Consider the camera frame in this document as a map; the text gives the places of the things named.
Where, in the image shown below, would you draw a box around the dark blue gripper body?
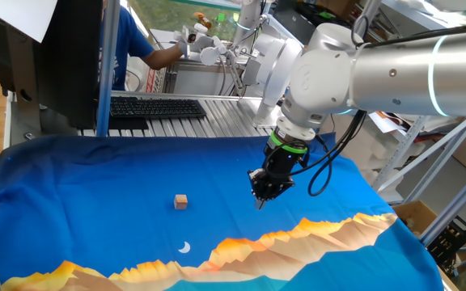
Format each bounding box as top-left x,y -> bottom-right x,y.
261,145 -> 307,191

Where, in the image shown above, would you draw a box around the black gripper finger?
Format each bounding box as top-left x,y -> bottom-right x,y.
248,168 -> 273,210
263,182 -> 296,211

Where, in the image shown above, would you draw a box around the small wooden block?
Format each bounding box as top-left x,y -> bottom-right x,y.
173,194 -> 189,211

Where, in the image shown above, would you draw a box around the white teleoperation device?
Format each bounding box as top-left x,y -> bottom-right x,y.
174,23 -> 303,127

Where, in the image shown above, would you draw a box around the bare person forearm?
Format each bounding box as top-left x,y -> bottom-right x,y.
142,43 -> 184,72

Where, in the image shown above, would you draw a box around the person hand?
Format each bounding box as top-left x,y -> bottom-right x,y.
175,36 -> 192,58

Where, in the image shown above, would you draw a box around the white foam blocks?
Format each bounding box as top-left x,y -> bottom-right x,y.
336,116 -> 426,181

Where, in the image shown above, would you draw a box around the loose paper sheets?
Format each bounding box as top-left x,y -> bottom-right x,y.
368,111 -> 460,134

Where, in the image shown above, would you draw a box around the grey metal shelf rack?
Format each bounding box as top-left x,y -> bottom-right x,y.
372,114 -> 466,205

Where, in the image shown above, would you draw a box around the black keyboard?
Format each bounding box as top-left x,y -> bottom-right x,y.
109,95 -> 209,120

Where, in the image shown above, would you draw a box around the brown cardboard box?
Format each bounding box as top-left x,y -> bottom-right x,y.
392,200 -> 460,291

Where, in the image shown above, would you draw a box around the black box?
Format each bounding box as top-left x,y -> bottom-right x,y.
273,0 -> 320,45

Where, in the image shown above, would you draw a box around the black mouse pad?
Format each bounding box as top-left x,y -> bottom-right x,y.
107,116 -> 150,131

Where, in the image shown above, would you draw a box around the orange bottle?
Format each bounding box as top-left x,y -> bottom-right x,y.
193,11 -> 214,30

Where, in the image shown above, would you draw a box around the blue mountain print cloth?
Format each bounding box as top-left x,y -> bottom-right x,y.
0,133 -> 444,291

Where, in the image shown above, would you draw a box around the black plastic crate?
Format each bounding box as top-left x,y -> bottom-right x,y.
426,216 -> 466,276

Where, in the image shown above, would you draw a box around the grey metal pole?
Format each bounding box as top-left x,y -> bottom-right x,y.
354,0 -> 383,41

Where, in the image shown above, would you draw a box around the person in blue shirt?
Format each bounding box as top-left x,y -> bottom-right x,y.
101,0 -> 156,92

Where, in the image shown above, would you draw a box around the black monitor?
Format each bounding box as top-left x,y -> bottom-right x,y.
0,0 -> 104,130

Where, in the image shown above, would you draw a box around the white paper sheet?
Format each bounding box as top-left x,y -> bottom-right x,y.
0,0 -> 59,44

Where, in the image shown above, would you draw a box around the green flange ring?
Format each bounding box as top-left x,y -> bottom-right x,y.
268,129 -> 309,155

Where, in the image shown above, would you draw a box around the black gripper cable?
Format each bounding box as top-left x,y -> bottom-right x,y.
264,108 -> 363,179
307,108 -> 368,198

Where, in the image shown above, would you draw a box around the thick black camera cable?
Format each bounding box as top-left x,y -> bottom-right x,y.
350,15 -> 466,49

